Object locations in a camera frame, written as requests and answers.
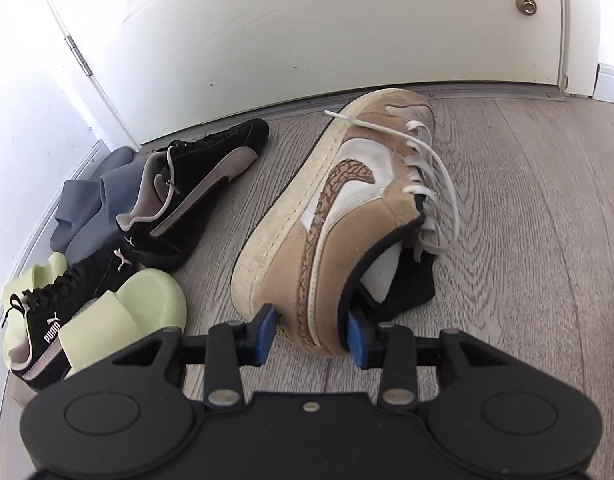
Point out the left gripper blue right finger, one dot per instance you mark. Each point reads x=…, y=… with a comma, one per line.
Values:
x=371, y=346

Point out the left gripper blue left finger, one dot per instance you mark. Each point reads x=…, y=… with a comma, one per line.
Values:
x=245, y=343

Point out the light green foam slide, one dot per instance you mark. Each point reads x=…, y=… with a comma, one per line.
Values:
x=147, y=302

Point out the tan white sneaker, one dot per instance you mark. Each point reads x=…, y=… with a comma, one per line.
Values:
x=357, y=230

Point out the black suede sneaker upright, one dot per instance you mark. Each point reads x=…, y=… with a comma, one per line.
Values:
x=179, y=189

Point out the blue grey foam slide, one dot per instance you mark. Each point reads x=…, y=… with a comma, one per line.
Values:
x=119, y=190

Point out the black Puma sneaker lying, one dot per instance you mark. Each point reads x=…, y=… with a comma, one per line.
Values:
x=51, y=307

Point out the white door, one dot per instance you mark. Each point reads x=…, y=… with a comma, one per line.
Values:
x=166, y=65

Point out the metal door hinge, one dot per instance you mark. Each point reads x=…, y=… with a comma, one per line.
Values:
x=73, y=47

